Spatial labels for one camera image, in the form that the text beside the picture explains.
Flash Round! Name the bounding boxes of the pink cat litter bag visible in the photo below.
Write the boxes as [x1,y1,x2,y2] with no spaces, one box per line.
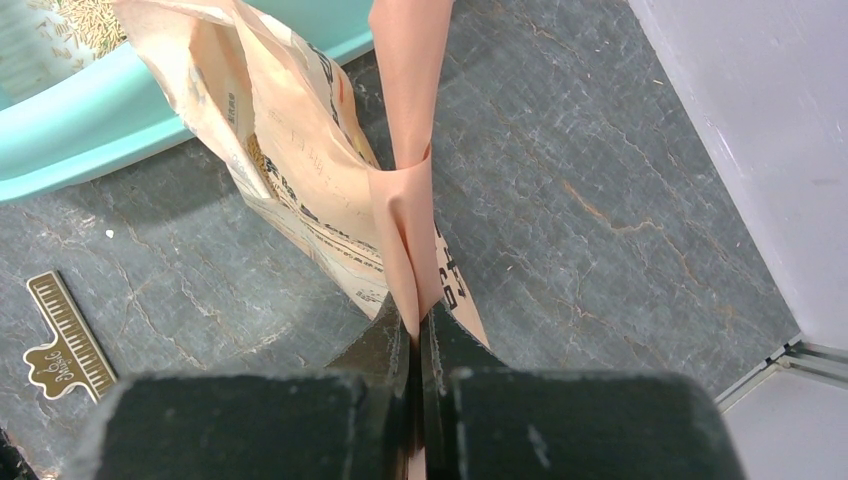
[112,0,492,349]

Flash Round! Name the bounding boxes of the teal plastic litter box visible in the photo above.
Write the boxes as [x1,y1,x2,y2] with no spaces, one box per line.
[0,0,376,205]

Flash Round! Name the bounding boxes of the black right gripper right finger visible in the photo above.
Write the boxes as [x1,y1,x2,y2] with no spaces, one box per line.
[420,304,744,479]

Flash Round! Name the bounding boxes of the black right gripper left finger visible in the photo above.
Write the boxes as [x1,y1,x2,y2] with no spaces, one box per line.
[64,298,411,479]

